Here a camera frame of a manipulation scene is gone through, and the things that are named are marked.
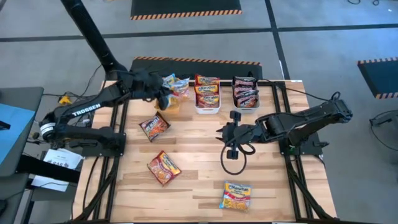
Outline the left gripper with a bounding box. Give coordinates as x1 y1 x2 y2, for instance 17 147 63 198
126 70 172 110

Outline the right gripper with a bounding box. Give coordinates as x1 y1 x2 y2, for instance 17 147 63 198
215 111 261 160

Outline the orange plastic bin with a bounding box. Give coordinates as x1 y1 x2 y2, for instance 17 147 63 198
154 77 183 113

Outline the grey plastic bin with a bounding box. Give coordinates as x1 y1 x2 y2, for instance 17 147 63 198
232 77 261 114

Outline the white plastic bin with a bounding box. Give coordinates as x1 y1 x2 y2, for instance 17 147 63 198
193 76 222 115

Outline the black striped-edge floor mat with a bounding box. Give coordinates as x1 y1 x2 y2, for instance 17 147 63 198
129 0 243 21
356 57 398 100
128 56 264 81

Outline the white printed paper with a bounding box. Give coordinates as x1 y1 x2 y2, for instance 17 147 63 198
43 148 83 170

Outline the white paper sheet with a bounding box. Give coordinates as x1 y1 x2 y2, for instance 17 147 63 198
30 174 71 193

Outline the grey desk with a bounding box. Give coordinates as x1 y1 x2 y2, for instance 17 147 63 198
0 86 44 178

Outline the grey metal stand base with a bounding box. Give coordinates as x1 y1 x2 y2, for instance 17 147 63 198
369 109 398 128

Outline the blue panel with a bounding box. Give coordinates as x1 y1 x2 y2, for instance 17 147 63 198
0 102 35 166

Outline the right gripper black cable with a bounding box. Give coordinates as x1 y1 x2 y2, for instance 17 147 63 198
220 142 256 176

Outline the black aluminium rig frame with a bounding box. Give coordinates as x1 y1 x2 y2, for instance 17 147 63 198
73 80 338 224

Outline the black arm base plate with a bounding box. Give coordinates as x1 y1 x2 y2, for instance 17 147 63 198
277 130 330 156
81 132 127 158

